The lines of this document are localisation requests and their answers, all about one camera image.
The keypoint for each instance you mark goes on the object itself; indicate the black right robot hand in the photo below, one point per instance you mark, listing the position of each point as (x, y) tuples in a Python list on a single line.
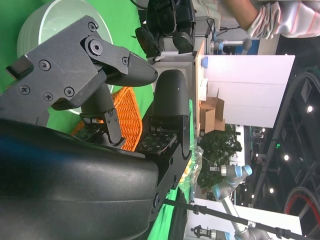
[(75, 187)]

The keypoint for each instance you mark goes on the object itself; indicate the orange wicker basket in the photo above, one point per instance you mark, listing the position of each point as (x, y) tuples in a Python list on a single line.
[(127, 117)]

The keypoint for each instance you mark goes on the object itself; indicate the white partition panel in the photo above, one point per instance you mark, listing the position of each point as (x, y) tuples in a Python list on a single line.
[(250, 87)]

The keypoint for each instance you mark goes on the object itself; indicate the green leafy plant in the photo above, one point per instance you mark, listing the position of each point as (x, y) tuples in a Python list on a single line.
[(217, 147)]

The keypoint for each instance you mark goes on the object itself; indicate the clear bag of yellow items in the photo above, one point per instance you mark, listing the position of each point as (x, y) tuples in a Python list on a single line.
[(192, 170)]

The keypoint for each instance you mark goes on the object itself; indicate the brown cardboard box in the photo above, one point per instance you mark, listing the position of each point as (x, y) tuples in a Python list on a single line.
[(212, 115)]

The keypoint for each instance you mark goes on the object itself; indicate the person forearm striped sleeve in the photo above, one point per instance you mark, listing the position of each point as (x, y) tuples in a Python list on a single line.
[(287, 17)]

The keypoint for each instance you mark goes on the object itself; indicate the green tablecloth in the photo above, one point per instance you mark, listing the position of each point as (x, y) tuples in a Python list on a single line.
[(120, 15)]

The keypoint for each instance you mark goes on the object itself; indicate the grey-green bowl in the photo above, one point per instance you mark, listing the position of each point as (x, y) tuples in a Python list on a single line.
[(32, 32)]

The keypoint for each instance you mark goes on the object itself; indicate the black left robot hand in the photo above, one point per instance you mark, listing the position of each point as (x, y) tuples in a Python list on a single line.
[(165, 17)]

